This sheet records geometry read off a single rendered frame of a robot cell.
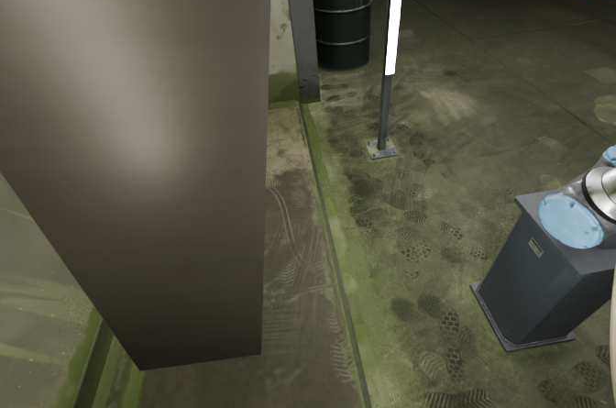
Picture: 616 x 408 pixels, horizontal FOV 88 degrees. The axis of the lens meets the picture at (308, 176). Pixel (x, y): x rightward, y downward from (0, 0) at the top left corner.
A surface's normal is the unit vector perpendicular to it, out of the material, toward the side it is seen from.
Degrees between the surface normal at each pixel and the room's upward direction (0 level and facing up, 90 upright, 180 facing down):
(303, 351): 0
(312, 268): 0
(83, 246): 90
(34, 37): 90
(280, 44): 90
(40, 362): 57
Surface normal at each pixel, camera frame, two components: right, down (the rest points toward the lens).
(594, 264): -0.10, -0.72
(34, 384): 0.77, -0.53
